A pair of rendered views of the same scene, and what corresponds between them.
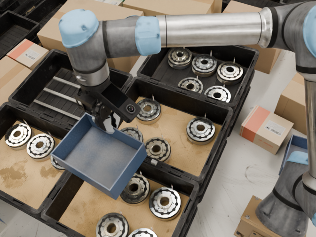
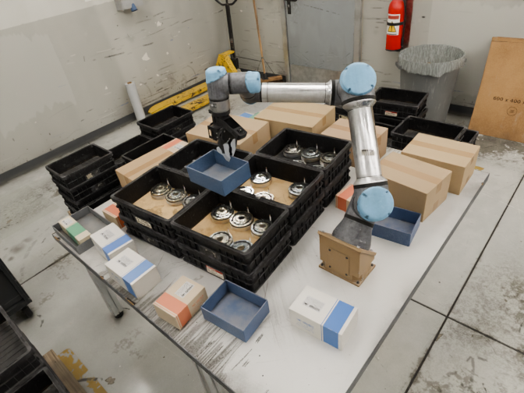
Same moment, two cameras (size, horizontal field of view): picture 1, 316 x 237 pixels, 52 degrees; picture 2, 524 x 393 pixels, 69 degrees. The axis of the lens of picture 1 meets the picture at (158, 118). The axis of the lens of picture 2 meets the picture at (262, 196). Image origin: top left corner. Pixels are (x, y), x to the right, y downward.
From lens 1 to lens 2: 0.84 m
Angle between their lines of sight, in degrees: 20
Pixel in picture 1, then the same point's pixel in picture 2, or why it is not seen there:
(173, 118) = (281, 185)
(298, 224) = (360, 235)
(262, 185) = not seen: hidden behind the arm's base
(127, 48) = (240, 85)
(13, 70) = (164, 154)
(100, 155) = (219, 176)
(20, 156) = (160, 203)
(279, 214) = (345, 226)
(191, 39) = (282, 94)
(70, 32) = (210, 72)
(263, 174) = not seen: hidden behind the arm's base
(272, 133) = not seen: hidden behind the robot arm
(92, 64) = (221, 95)
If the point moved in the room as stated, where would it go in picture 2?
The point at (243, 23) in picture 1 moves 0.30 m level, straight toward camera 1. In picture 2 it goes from (314, 86) to (288, 122)
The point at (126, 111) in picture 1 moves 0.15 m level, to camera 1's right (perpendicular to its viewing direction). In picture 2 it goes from (237, 131) to (277, 127)
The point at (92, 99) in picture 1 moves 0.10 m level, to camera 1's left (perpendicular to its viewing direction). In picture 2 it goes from (218, 127) to (192, 129)
